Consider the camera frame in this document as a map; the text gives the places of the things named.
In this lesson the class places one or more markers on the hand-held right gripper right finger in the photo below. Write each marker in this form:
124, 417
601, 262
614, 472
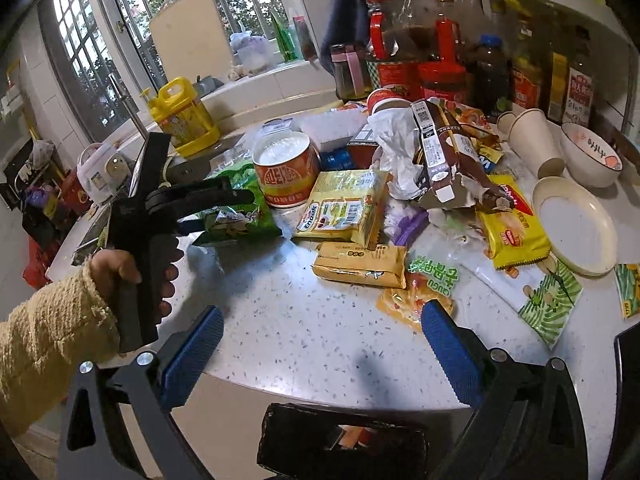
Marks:
450, 355

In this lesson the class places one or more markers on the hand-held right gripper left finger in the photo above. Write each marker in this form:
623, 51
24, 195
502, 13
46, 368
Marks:
195, 355

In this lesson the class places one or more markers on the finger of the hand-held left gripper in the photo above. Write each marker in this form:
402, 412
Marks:
190, 225
210, 196

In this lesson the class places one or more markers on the green snack packet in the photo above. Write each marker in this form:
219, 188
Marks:
240, 222

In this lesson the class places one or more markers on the black bin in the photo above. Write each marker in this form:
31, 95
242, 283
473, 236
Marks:
300, 432

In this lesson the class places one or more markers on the person's left forearm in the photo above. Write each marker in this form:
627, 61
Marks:
45, 340

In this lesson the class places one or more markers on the person's left hand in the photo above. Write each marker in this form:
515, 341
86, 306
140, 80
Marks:
117, 265

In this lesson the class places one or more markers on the steel sink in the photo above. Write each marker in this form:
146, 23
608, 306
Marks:
87, 249

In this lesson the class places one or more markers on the orange flat packet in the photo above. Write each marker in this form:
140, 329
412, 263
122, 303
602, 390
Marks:
400, 306

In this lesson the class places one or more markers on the orange instant noodle cup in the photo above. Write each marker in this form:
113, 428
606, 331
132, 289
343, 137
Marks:
285, 185

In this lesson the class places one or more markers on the yellow detergent jug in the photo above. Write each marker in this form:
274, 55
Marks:
185, 120

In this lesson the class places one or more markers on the white rice cooker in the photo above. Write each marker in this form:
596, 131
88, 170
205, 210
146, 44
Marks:
95, 175

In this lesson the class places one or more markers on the clear packet with green print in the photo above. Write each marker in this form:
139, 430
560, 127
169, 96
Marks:
430, 267

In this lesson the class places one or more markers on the leaf-print snack packet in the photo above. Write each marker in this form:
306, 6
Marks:
545, 302

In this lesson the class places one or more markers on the red plastic bag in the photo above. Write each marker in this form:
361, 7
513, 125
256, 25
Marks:
37, 266

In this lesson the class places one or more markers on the grey cloth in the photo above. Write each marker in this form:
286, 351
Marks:
210, 80

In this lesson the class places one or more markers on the steel faucet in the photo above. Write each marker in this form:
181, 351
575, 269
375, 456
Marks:
131, 110

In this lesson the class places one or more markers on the yellow biscuit packet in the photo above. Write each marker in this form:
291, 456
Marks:
360, 265

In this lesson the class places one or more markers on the blue and white packet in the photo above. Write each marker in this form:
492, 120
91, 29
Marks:
335, 160

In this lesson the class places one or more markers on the yellow and red snack packet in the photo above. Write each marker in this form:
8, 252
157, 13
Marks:
515, 240

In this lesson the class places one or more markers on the purple wrapper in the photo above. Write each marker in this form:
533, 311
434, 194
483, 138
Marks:
407, 225

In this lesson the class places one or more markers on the purple bag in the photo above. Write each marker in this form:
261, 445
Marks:
250, 55

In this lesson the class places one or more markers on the dark red box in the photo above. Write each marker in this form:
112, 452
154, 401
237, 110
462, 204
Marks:
362, 152

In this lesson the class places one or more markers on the cream cutting board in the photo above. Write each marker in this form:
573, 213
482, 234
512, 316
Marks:
190, 35

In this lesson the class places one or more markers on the green bottle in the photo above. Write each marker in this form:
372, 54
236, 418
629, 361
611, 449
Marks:
286, 40

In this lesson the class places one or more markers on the white plate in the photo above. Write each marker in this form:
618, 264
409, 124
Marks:
575, 225

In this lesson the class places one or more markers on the black panel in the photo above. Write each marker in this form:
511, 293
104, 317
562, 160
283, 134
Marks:
629, 385

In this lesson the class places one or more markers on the green striped packet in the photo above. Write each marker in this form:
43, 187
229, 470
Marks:
627, 290

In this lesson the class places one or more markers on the crumpled white tissue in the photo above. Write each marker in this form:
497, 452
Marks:
400, 145

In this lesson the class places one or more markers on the torn brown carton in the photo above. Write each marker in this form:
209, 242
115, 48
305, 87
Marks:
442, 155

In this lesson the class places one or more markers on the red-rimmed cup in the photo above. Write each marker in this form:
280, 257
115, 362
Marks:
387, 97

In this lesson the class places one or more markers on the small yellow sachet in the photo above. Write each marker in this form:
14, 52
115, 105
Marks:
489, 152

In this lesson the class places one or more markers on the barred window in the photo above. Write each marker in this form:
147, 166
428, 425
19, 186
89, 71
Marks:
80, 35

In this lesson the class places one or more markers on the blue cloth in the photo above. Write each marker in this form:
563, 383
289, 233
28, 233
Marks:
340, 25

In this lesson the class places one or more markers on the red can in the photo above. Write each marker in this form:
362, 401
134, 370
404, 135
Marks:
395, 77

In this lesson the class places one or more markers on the white paper cup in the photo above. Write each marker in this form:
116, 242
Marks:
532, 140
505, 122

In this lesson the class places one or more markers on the white ceramic bowl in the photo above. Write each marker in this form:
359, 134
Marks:
590, 170

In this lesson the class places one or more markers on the orange noodle packet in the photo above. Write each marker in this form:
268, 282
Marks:
470, 116

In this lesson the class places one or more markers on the soy sauce bottle red cap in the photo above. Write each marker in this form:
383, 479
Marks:
385, 30

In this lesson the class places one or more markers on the red-lid sauce jar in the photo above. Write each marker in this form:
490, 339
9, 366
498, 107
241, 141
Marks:
442, 87

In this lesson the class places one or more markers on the oil bottle yellow label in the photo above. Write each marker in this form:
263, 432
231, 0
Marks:
527, 85

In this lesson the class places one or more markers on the dark bottle with blue cap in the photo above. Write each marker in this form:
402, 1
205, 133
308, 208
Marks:
490, 75

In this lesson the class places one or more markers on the dark slim bottle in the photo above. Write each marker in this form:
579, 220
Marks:
557, 90

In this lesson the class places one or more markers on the clear plastic bag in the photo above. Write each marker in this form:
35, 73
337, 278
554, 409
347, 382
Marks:
420, 0

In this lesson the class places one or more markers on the bottle with white-red label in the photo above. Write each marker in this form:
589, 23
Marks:
580, 95

